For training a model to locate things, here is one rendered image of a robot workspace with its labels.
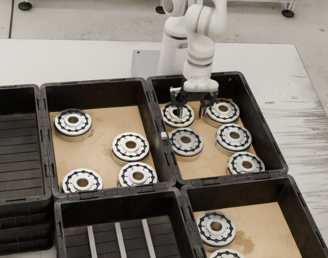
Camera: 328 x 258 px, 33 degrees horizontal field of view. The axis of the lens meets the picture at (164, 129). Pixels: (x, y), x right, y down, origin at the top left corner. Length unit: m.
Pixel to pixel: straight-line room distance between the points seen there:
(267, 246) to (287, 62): 0.94
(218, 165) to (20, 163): 0.54
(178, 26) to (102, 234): 0.68
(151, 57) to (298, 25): 1.93
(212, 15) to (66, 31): 2.01
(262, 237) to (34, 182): 0.60
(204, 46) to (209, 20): 0.08
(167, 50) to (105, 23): 1.67
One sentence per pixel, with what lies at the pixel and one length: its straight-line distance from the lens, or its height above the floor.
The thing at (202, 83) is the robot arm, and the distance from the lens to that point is 1.46.
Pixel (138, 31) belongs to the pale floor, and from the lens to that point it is 3.36.
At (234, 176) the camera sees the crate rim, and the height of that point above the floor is 0.93.
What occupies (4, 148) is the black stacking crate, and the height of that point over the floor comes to 0.83.
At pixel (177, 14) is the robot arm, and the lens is 1.65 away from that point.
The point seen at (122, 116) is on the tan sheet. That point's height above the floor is 0.83.
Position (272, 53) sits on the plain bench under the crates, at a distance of 2.21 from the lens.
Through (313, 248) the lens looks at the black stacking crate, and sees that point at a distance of 1.39.
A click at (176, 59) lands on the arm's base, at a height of 0.90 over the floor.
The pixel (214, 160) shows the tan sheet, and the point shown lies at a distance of 1.57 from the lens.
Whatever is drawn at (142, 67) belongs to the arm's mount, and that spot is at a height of 0.80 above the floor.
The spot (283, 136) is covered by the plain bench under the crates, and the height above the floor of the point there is 0.70.
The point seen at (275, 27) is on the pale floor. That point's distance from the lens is 3.63.
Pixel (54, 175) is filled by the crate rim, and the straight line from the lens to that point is 1.38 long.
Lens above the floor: 1.99
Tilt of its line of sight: 46 degrees down
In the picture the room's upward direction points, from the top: 10 degrees clockwise
